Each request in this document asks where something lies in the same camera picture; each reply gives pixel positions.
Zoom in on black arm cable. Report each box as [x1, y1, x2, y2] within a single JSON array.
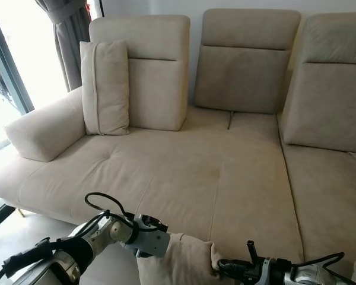
[[288, 252, 345, 277], [85, 192, 168, 233]]

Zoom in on beige upright cushion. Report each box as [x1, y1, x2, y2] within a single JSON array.
[[80, 40, 130, 136]]

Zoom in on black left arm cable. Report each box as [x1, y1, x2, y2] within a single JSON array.
[[85, 192, 168, 233]]

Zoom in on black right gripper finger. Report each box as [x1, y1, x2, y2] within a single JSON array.
[[218, 259, 244, 281]]

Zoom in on beige fabric sofa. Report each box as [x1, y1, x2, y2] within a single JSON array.
[[0, 8, 356, 285]]

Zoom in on black window frame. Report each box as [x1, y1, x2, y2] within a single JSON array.
[[0, 6, 35, 116]]

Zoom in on beige pillow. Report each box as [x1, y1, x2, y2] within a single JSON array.
[[136, 233, 224, 285]]

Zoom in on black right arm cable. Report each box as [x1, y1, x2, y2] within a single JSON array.
[[288, 252, 345, 277]]

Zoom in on brown curtain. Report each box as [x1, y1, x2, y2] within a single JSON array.
[[36, 0, 93, 93]]

